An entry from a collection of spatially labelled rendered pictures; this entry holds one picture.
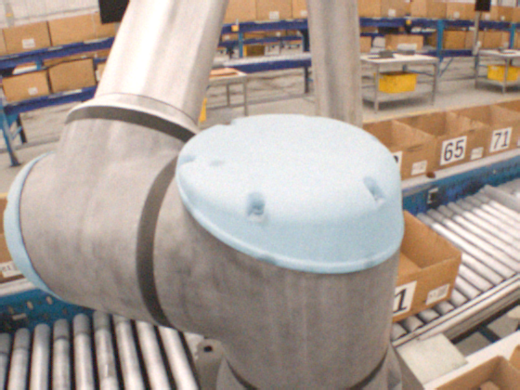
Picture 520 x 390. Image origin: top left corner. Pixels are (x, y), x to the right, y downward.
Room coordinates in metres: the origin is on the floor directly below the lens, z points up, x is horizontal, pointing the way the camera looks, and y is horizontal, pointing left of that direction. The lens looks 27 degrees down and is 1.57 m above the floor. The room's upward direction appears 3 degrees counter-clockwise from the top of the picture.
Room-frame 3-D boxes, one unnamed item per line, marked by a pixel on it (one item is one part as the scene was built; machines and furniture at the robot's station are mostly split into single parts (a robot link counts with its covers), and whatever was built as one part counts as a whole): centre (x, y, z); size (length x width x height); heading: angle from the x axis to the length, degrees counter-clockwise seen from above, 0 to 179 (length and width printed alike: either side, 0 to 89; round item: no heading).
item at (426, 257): (0.90, -0.35, 0.83); 0.39 x 0.29 x 0.17; 108
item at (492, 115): (1.81, -1.24, 0.96); 0.39 x 0.29 x 0.17; 111
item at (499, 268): (1.13, -0.77, 0.72); 0.52 x 0.05 x 0.05; 22
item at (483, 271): (1.10, -0.71, 0.72); 0.52 x 0.05 x 0.05; 22
